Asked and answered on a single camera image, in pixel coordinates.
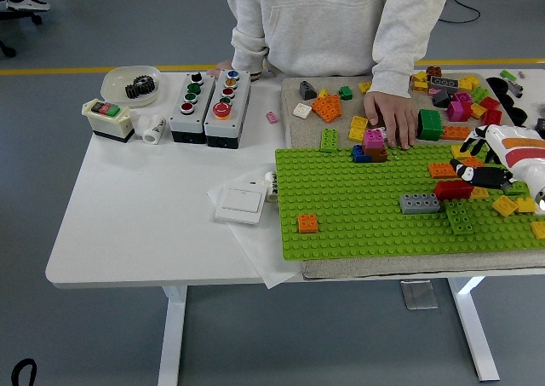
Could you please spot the person's left hand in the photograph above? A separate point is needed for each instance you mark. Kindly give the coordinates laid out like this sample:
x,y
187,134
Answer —
x,y
394,117

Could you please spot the orange wedge brick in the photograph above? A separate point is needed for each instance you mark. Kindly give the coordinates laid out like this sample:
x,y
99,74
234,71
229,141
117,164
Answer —
x,y
328,107

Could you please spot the large white labelled tube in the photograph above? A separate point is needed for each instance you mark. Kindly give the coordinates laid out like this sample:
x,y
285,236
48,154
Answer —
x,y
154,131

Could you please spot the small yellow slope brick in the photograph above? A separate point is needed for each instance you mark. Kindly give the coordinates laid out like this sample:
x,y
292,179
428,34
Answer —
x,y
323,93

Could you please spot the large dark green brick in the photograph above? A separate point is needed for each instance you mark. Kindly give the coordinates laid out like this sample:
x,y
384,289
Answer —
x,y
430,125

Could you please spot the clear floor plate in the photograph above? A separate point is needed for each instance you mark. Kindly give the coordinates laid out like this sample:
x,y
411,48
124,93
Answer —
x,y
419,294

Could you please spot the small pink brick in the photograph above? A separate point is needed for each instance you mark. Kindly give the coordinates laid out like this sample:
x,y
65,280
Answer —
x,y
272,117

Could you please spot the black gear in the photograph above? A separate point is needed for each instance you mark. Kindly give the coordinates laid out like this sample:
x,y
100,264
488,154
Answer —
x,y
133,91
145,84

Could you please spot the tall red brick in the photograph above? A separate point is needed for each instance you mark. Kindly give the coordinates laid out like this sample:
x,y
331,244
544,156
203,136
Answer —
x,y
492,116

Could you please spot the dark grey long brick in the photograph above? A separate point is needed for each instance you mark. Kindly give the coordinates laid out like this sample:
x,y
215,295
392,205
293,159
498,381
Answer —
x,y
445,82

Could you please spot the yellow window brick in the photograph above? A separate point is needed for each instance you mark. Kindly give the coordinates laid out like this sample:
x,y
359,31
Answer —
x,y
420,86

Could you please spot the beige red-green switch box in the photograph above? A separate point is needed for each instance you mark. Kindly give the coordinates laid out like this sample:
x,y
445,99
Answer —
x,y
108,124

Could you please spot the dark grey slope brick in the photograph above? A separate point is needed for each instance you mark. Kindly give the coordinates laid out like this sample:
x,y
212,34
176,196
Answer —
x,y
443,99
308,90

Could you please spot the grey four-button control box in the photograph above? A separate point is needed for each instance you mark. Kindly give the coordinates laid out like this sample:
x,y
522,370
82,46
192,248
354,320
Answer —
x,y
179,124

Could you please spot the green studded baseplate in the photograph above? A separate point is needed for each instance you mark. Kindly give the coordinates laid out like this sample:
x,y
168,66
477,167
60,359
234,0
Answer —
x,y
340,190

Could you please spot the grey metal part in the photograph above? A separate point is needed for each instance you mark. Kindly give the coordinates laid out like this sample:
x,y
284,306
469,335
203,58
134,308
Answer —
x,y
515,88

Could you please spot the person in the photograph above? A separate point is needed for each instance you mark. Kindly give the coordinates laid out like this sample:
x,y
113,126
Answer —
x,y
319,19

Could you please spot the white paper sheet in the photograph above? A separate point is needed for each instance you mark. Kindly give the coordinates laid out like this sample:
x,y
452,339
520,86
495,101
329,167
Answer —
x,y
264,249

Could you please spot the yellow long brick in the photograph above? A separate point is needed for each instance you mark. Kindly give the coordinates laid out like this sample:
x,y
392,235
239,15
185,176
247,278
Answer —
x,y
358,129

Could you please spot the yellow square brick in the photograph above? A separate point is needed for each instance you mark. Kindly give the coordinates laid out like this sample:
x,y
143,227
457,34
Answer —
x,y
365,87
480,193
505,205

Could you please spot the small white labelled tube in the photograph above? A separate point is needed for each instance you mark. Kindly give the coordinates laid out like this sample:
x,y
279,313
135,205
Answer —
x,y
271,188

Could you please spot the lime green long plate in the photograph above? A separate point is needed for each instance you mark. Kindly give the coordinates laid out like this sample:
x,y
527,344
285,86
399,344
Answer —
x,y
459,217

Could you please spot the small green brick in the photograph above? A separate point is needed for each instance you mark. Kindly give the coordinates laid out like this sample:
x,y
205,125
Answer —
x,y
346,93

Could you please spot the person's left forearm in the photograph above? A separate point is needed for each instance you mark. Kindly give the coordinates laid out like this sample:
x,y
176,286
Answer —
x,y
396,62

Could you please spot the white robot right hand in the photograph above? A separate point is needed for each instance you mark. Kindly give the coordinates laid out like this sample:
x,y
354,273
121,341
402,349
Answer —
x,y
519,151

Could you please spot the orange square brick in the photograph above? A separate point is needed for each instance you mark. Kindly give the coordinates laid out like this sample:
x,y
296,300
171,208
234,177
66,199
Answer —
x,y
308,224

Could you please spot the white pipe fitting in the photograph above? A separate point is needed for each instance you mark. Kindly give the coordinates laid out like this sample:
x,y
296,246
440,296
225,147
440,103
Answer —
x,y
139,126

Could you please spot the brown brick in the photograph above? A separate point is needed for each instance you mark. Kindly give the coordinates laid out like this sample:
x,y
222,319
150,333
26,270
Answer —
x,y
434,70
379,155

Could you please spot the lime green square plate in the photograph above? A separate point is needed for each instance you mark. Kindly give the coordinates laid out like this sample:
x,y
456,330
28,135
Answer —
x,y
517,189

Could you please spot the large magenta brick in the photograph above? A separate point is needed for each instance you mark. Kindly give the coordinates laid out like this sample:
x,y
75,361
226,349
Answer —
x,y
456,111

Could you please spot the grey emergency-stop control box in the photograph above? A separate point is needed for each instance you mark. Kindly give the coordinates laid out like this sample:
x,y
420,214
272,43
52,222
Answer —
x,y
238,105

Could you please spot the white table leg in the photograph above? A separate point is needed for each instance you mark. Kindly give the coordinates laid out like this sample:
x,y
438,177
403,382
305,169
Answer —
x,y
472,326
172,339

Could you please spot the grey-brown mat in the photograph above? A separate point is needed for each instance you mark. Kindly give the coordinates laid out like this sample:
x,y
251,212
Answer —
x,y
311,130

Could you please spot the small black box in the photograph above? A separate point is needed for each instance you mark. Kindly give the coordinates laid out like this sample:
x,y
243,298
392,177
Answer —
x,y
540,125

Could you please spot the person's right forearm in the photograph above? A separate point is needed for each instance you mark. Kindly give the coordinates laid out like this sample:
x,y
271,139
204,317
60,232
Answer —
x,y
251,36

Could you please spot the white wall switch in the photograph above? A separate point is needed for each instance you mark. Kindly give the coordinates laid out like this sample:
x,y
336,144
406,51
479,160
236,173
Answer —
x,y
239,201

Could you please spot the small pink piece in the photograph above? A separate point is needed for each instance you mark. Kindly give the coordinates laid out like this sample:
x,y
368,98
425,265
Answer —
x,y
434,90

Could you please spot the white square tile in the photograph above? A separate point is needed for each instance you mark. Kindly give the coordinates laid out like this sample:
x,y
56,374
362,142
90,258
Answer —
x,y
302,111

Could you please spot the blue brick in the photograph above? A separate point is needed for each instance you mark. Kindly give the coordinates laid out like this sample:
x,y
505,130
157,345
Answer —
x,y
359,154

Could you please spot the black white sneaker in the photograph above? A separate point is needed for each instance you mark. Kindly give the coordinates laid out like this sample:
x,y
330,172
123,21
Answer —
x,y
30,4

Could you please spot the red long brick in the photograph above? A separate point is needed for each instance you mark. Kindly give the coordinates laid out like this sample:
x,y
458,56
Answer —
x,y
451,190

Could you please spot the white plastic bowl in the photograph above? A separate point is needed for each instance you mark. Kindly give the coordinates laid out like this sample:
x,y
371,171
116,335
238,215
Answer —
x,y
115,83

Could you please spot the person's right hand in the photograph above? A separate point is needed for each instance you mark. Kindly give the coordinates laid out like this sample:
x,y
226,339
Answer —
x,y
223,67

